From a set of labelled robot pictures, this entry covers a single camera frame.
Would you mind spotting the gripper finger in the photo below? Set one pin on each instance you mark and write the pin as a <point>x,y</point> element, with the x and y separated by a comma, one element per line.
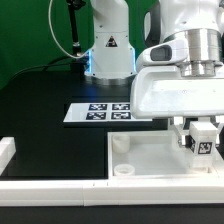
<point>178,126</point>
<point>220,133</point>

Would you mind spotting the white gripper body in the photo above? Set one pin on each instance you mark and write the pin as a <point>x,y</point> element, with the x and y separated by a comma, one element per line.
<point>160,91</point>

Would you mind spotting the white square tabletop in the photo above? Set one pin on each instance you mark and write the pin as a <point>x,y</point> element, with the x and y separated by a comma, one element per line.
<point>156,154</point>

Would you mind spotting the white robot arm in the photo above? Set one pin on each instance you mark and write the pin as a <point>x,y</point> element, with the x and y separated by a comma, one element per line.
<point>112,60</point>

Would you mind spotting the white obstacle fence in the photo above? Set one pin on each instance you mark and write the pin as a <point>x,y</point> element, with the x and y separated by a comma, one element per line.
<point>112,192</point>

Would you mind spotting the white marker sheet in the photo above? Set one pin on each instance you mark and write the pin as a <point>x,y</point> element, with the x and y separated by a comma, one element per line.
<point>101,113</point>

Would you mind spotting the black camera stand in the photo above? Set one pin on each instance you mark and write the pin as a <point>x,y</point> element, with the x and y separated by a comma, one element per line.
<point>73,6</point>

